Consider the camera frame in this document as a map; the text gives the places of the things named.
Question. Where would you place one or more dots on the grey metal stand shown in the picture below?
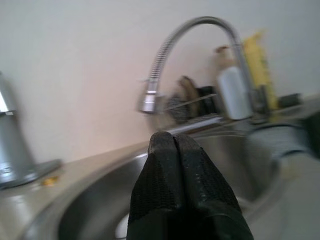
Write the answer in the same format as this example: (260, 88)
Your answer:
(12, 140)

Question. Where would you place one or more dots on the steel wool scrubber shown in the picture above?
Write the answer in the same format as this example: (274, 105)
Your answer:
(177, 106)

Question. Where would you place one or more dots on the small black sponge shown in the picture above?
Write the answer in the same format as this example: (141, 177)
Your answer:
(290, 99)

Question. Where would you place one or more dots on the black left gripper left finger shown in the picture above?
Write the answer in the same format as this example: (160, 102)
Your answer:
(160, 190)

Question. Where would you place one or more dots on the yellow dish soap bottle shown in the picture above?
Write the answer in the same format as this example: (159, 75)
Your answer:
(260, 65)

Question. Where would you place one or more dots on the white plastic bottle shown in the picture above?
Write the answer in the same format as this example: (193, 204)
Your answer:
(233, 92)

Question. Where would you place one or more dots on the small gold object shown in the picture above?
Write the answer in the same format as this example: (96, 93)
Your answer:
(50, 181)

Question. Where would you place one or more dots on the white ceramic bowl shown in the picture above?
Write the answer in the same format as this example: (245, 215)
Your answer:
(122, 225)

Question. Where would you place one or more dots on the black round scrubber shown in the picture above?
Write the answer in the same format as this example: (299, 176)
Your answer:
(207, 97)

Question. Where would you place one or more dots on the stainless steel double sink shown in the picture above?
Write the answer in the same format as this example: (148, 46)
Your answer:
(100, 190)

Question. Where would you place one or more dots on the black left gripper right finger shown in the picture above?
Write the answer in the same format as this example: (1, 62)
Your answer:
(207, 195)

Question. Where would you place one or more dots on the flexible spring steel faucet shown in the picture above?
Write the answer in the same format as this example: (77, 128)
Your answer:
(155, 72)

